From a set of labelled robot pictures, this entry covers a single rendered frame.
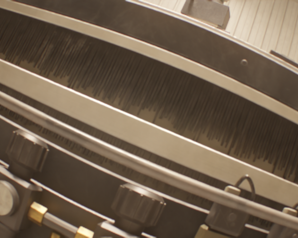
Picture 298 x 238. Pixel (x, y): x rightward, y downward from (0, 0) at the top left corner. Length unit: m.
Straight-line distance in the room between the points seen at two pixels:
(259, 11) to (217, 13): 6.97
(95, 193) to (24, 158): 0.13
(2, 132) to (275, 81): 0.49
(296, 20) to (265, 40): 1.04
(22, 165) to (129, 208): 0.16
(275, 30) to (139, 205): 8.58
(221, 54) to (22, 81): 0.36
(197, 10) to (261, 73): 1.45
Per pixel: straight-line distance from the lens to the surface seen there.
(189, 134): 0.81
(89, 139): 0.49
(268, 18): 9.12
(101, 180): 0.68
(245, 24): 8.97
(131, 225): 0.60
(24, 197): 0.62
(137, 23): 0.83
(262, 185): 0.78
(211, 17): 2.22
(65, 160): 0.69
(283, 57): 1.03
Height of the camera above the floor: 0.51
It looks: 8 degrees up
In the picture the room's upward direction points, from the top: 24 degrees clockwise
